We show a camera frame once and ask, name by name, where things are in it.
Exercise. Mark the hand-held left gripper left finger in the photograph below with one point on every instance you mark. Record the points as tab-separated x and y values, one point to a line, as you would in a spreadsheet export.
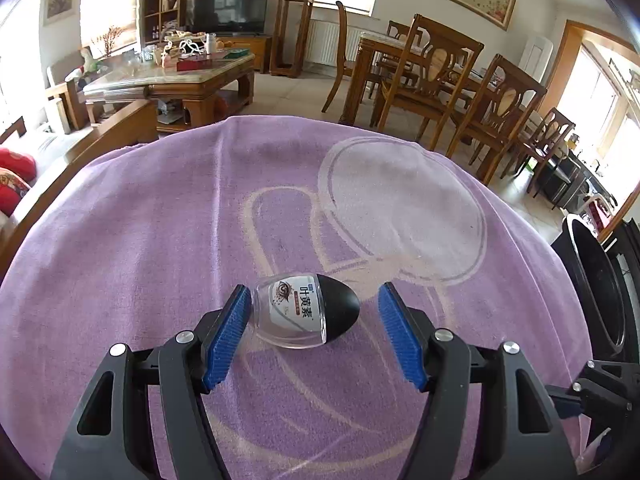
227	340

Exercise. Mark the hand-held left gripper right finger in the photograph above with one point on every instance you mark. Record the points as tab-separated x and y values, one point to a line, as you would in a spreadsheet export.
402	340

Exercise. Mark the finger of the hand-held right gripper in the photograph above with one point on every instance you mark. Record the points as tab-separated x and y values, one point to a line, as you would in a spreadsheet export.
607	390

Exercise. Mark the clear bottle with black cap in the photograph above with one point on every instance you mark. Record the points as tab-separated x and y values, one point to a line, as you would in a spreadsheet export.
300	310

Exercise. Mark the black round bin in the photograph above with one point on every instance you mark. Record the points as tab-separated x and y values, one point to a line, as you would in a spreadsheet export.
590	290

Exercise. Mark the purple printed cloth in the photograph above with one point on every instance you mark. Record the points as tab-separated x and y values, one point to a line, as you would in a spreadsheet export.
150	235

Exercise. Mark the wooden sofa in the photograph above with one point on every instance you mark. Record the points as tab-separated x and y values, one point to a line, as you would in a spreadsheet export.
100	135

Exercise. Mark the wooden dining chair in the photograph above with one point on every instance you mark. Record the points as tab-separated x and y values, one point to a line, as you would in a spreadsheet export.
547	140
425	90
345	65
500	115

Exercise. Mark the wooden glass-topped coffee table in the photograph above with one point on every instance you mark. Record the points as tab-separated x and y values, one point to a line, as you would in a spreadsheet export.
175	85

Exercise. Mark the red patterned cushion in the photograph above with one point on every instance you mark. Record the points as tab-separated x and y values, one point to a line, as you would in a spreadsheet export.
11	192

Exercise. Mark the red flat box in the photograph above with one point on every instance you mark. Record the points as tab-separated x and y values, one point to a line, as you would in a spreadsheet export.
195	64

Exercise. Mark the green flat box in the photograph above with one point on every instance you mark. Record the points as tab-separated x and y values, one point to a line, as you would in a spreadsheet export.
236	53

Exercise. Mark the wooden television cabinet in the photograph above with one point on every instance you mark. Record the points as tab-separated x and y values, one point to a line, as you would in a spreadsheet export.
245	52

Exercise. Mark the wooden dining table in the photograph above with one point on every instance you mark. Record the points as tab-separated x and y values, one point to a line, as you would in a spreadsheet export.
372	50

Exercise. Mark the wooden armchair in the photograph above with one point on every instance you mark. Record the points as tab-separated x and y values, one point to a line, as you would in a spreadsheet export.
67	95

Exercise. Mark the white ornate rack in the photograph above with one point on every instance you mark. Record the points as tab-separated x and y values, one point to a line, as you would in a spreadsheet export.
185	45

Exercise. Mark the white standing air conditioner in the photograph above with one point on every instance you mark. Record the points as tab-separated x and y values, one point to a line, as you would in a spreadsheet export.
535	60

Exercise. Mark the tall wooden plant stand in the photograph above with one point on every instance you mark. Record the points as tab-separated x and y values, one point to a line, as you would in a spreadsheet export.
292	35

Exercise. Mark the black flat television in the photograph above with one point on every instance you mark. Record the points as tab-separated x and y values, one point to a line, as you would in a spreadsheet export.
227	9

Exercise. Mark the wooden bookshelf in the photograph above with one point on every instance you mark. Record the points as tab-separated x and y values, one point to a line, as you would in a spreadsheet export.
170	0

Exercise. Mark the small framed flower picture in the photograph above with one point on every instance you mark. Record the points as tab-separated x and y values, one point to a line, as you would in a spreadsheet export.
60	1

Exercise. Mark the white wall radiator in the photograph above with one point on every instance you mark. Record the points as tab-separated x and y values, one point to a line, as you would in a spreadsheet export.
330	45

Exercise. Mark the wooden door frame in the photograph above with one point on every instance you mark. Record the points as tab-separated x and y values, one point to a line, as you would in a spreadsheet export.
567	45

